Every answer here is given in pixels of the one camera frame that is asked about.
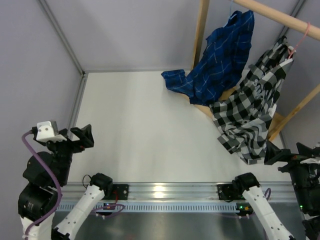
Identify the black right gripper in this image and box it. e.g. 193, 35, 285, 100
264, 140, 320, 212

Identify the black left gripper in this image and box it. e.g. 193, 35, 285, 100
45, 123, 94, 186

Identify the black white checkered shirt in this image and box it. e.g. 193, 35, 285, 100
209, 36, 294, 165

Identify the pink wire hanger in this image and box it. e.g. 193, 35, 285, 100
288, 22, 311, 59

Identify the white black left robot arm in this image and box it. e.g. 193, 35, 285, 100
18, 120, 113, 240

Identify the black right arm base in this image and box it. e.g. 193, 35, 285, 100
217, 183, 245, 203

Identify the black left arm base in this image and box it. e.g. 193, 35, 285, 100
103, 183, 129, 201

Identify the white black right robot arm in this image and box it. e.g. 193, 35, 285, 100
231, 141, 320, 240

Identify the blue plaid shirt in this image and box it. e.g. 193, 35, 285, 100
161, 10, 255, 106

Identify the light blue hanger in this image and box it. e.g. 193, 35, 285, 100
223, 0, 237, 27

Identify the wooden clothes rack frame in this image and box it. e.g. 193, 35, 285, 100
189, 0, 320, 142

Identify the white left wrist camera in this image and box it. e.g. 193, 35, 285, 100
35, 120, 67, 143

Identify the aluminium mounting rail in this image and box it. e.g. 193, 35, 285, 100
59, 181, 298, 201

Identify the slotted grey cable duct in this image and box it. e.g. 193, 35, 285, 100
56, 201, 256, 213

